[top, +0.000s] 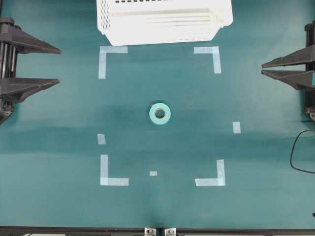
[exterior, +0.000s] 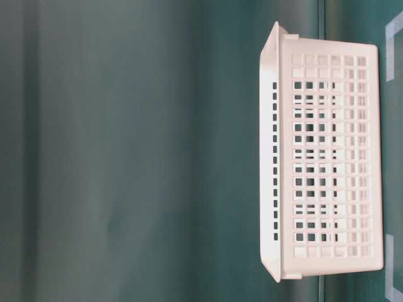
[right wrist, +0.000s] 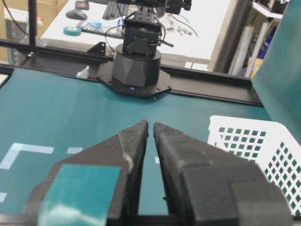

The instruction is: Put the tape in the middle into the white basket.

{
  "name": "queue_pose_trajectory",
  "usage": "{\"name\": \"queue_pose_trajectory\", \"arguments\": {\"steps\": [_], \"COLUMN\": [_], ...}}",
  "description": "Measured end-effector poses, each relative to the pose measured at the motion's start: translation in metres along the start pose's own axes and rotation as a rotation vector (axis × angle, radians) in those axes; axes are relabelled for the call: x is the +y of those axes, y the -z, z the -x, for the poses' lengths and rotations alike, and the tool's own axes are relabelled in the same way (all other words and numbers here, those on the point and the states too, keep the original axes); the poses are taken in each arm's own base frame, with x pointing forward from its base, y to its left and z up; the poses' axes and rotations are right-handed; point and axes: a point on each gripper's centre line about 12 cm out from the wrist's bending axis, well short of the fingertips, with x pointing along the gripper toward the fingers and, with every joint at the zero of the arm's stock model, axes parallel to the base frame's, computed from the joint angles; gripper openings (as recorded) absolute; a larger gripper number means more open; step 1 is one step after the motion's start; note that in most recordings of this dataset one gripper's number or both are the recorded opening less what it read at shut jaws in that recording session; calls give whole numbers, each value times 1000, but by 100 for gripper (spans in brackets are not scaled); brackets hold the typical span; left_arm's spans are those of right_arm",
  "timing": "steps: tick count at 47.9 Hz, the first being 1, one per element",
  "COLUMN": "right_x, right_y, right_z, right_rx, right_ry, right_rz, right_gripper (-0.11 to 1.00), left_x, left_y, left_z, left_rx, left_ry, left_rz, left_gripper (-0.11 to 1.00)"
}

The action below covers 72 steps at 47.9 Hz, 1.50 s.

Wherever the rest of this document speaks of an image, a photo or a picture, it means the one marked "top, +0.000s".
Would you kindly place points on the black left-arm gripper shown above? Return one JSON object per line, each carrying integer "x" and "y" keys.
{"x": 15, "y": 90}

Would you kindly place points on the teal tape roll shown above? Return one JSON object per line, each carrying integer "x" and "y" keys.
{"x": 160, "y": 113}

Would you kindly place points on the top-left tape corner marker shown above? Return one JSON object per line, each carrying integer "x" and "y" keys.
{"x": 103, "y": 51}

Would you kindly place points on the small right tape strip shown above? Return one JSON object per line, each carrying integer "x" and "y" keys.
{"x": 236, "y": 127}

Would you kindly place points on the small tape strip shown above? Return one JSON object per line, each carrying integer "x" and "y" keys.
{"x": 101, "y": 139}
{"x": 236, "y": 127}

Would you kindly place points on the top-right tape corner marker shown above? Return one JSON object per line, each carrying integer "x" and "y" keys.
{"x": 215, "y": 52}

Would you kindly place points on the small left tape strip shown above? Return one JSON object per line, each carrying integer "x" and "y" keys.
{"x": 101, "y": 139}

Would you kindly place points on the white plastic basket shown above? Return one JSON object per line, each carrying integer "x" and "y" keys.
{"x": 141, "y": 22}

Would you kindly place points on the bottom-right tape corner marker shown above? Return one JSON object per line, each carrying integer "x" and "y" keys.
{"x": 213, "y": 182}

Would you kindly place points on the bottom-left tape corner marker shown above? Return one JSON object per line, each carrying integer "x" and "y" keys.
{"x": 105, "y": 180}

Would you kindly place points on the small bottom tape piece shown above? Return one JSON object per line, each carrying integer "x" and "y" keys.
{"x": 153, "y": 173}

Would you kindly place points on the left metal table bracket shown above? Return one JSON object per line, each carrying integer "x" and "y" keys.
{"x": 150, "y": 232}

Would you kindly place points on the metal table bracket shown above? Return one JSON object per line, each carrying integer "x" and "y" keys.
{"x": 170, "y": 231}
{"x": 150, "y": 232}

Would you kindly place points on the right metal table bracket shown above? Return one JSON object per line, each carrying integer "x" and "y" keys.
{"x": 170, "y": 231}

